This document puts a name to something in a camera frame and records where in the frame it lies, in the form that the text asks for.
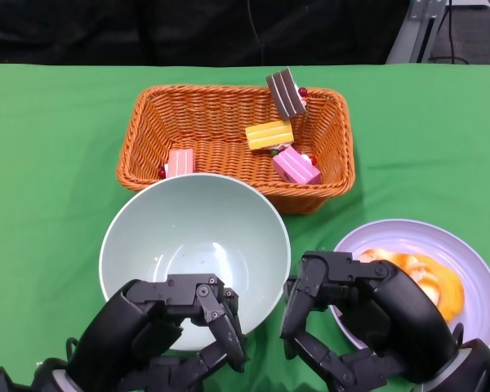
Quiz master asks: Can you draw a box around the yellow striped cake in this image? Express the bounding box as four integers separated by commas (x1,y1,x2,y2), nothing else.
244,119,295,153

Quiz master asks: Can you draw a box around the green tablecloth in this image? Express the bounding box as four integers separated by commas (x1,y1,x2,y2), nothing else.
0,61,490,392

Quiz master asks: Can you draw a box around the black backdrop curtain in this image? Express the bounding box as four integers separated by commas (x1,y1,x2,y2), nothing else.
0,0,413,65

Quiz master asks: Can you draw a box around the magenta pink cake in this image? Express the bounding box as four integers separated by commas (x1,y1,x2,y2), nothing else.
272,145,323,186

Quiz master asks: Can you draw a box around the pale lavender round plate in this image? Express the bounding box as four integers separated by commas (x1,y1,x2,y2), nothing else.
330,219,490,360

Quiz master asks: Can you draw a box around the grey round bowl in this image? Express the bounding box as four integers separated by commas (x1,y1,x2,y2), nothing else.
99,173,292,352

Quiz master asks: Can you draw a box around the chocolate cake with white icing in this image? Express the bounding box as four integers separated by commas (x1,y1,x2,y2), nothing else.
265,67,310,122

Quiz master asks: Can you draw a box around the grey metal frame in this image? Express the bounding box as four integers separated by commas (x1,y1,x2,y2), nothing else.
385,0,490,65

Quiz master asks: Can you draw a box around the black floor cable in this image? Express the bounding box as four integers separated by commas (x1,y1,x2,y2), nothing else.
429,0,470,65

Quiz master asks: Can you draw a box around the orange white ring bread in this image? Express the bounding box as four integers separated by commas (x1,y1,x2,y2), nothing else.
358,247,443,307

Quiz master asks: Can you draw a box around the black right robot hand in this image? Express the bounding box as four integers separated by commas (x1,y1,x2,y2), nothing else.
279,251,461,391

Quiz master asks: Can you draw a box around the salmon pink striped cake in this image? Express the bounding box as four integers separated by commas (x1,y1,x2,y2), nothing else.
158,148,196,180

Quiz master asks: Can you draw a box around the orange wicker basket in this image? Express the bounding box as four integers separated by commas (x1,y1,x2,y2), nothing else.
116,84,356,216

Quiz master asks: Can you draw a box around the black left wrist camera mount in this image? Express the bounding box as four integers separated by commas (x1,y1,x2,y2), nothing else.
0,366,25,392

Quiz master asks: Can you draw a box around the orange loaf bread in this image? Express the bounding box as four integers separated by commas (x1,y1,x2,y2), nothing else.
416,253,466,324

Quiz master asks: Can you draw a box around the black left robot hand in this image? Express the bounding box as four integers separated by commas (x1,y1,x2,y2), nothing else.
66,273,248,392

